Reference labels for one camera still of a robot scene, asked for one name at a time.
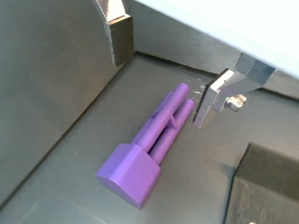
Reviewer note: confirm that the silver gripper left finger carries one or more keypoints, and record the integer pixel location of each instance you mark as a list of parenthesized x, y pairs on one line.
[(118, 29)]

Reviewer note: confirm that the black curved fixture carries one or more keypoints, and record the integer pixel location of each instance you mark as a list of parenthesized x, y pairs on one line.
[(264, 189)]

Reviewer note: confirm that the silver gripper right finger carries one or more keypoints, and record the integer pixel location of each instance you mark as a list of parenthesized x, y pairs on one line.
[(224, 92)]

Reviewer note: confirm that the purple three-prong object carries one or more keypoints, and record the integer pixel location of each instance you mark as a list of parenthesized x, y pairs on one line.
[(132, 167)]

